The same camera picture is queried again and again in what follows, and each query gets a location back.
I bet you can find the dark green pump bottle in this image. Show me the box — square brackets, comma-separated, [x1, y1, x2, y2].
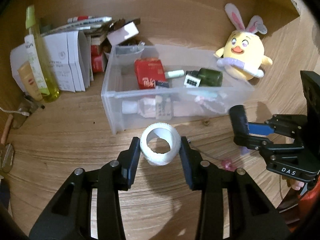
[184, 68, 223, 87]

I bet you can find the pale green lip balm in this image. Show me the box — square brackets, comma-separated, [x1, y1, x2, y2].
[164, 70, 185, 79]

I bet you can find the white tape roll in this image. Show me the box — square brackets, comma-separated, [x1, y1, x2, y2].
[140, 122, 181, 166]

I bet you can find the small black card pack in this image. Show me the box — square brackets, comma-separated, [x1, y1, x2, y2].
[155, 80, 170, 89]

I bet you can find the pink tube white cap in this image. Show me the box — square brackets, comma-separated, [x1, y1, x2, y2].
[121, 96, 205, 120]

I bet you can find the red snack packet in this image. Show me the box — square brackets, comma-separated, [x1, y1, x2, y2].
[134, 57, 166, 89]

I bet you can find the black purple spray bottle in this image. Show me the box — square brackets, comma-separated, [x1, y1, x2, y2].
[229, 105, 249, 155]

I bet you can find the yellow chick plush toy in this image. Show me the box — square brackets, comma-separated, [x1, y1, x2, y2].
[215, 3, 273, 81]

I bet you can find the clear plastic storage bin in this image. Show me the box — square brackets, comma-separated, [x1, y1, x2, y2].
[101, 44, 254, 134]

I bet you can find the yellow green spray bottle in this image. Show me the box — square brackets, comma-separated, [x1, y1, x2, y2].
[24, 5, 60, 102]

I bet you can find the beige cosmetic tube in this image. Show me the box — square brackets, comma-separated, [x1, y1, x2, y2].
[18, 61, 43, 101]

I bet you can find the stack of books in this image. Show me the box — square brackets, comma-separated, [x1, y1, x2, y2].
[42, 16, 141, 73]

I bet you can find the small white cardboard box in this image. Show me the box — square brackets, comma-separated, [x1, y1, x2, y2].
[107, 22, 139, 46]

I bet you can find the white paper box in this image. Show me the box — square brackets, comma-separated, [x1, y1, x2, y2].
[10, 30, 91, 93]

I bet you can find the red white marker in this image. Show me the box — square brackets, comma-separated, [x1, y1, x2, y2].
[67, 16, 93, 23]

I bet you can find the pink plush keychain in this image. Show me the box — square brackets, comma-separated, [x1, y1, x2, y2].
[221, 159, 237, 172]

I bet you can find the white cable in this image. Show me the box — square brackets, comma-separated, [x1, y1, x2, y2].
[0, 106, 30, 117]

